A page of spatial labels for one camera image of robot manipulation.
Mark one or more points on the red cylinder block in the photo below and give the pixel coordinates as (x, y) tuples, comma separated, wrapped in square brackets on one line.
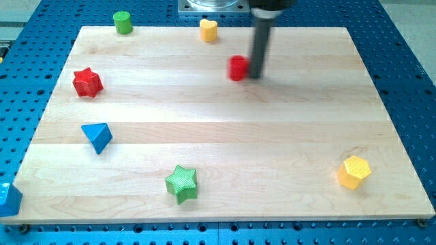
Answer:
[(238, 67)]

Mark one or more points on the black robot arm end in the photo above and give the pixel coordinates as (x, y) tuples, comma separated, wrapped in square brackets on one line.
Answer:
[(271, 5)]

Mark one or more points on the green star block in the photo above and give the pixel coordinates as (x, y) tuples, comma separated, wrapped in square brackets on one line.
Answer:
[(182, 183)]

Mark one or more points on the light wooden board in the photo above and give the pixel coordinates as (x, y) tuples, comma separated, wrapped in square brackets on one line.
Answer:
[(265, 150)]

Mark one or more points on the yellow heart block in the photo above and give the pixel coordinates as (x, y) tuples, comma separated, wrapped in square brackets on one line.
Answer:
[(208, 30)]

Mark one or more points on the grey pusher rod tool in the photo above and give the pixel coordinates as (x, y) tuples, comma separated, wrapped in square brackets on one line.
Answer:
[(264, 20)]

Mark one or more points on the blue triangle block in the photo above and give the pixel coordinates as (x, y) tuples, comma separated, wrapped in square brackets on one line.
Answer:
[(98, 134)]

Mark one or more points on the red star block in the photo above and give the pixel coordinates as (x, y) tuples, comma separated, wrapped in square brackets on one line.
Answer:
[(87, 83)]

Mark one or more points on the green cylinder block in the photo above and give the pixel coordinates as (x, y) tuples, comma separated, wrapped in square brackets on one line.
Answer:
[(122, 22)]

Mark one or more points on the yellow hexagon block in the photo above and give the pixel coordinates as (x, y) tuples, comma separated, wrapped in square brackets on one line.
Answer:
[(353, 172)]

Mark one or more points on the blue cube block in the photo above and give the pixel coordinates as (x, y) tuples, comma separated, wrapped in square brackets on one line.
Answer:
[(10, 200)]

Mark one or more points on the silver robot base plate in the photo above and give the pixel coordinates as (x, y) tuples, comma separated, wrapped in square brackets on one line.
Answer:
[(213, 6)]

